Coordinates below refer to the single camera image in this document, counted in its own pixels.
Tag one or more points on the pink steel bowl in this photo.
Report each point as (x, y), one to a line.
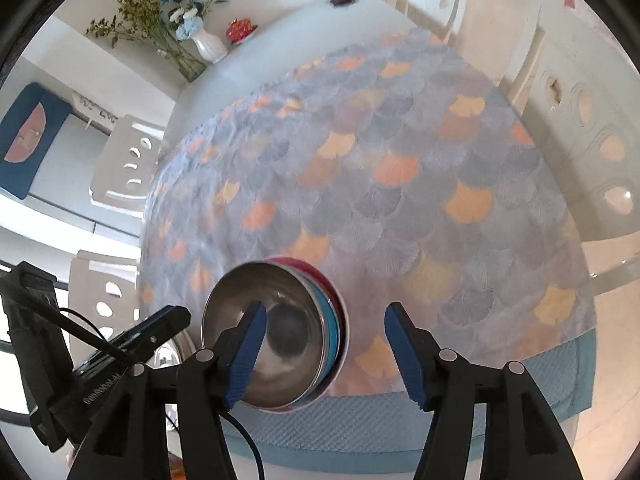
(320, 274)

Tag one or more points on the small black object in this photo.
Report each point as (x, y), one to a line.
(342, 0)

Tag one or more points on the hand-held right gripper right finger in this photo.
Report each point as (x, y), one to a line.
(404, 355)

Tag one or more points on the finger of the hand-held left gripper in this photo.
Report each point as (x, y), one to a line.
(160, 325)

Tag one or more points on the white ceramic vase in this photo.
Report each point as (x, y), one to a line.
(210, 46)

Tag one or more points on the dried yellow flowers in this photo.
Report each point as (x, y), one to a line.
(125, 15)

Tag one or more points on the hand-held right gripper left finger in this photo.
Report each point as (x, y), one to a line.
(245, 355)

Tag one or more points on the blue cloth with pink semicircle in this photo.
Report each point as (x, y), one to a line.
(30, 140)

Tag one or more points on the blue artificial flowers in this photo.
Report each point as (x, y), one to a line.
(190, 5)

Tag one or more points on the scale-pattern tablecloth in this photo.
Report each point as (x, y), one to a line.
(400, 210)

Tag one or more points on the white refrigerator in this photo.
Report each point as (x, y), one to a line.
(80, 195)

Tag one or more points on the glass vase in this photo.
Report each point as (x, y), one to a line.
(187, 65)

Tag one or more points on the white wall shelf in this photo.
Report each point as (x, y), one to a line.
(97, 110)

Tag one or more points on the teal table cover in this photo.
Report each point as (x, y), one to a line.
(500, 400)

